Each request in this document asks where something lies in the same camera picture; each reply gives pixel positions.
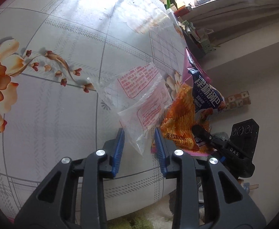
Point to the green plastic storage basket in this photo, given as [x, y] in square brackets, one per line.
[207, 46]

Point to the orange purple snack bag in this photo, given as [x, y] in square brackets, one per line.
[189, 109]

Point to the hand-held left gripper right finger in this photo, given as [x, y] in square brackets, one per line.
[160, 151]

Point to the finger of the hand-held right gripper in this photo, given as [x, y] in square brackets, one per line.
[223, 159]
[206, 136]

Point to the clear bag with red print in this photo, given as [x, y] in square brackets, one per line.
[132, 81]
[144, 121]

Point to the grey curtain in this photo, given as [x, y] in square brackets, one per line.
[244, 16]

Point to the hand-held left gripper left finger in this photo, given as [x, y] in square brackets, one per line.
[118, 148]

